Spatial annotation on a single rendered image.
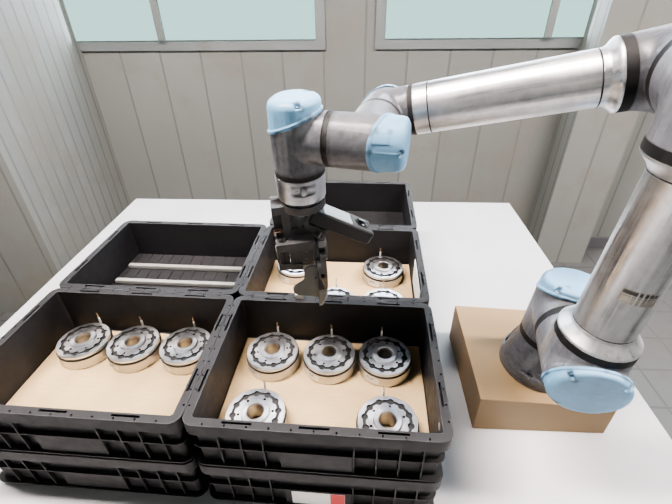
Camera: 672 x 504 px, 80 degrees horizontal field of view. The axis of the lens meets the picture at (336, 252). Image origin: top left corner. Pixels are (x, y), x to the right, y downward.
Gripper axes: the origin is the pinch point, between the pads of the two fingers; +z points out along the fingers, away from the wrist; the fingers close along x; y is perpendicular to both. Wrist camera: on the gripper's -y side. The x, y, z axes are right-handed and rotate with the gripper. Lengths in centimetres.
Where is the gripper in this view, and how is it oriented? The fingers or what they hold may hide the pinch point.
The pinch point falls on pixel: (322, 288)
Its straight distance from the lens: 75.8
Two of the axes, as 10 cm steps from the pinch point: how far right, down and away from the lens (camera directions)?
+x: 1.7, 6.1, -7.8
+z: 0.3, 7.8, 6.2
